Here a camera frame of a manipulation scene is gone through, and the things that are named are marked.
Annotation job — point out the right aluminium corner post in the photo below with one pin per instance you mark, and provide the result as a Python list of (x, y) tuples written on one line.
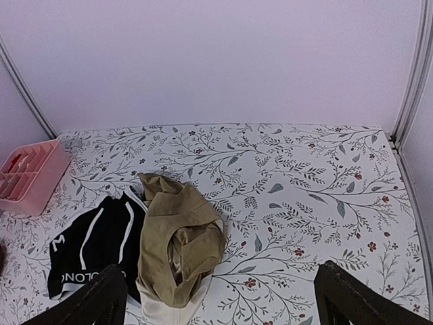
[(417, 77)]

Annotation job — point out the floral patterned table cloth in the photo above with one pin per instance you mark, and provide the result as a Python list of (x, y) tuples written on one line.
[(292, 197)]

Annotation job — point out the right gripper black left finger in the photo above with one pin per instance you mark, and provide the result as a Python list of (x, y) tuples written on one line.
[(101, 301)]

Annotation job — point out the red patterned bowl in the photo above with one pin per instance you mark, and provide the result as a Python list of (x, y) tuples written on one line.
[(3, 256)]

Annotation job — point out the left aluminium corner post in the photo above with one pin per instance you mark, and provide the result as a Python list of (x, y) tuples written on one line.
[(25, 92)]

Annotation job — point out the red rolled cloth in box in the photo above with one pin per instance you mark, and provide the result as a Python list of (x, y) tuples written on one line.
[(17, 162)]

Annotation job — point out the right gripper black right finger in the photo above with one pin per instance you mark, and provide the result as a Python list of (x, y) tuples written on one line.
[(342, 299)]

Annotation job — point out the aluminium corner post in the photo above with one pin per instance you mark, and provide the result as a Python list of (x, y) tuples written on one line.
[(417, 77), (25, 92)]

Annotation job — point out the pink divided organizer box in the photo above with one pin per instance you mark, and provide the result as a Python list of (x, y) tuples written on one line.
[(27, 190)]

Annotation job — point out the tan beige underwear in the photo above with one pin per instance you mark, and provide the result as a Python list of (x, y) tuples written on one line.
[(182, 241)]

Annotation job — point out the black white-striped underwear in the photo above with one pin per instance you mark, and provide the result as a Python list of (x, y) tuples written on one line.
[(108, 234)]

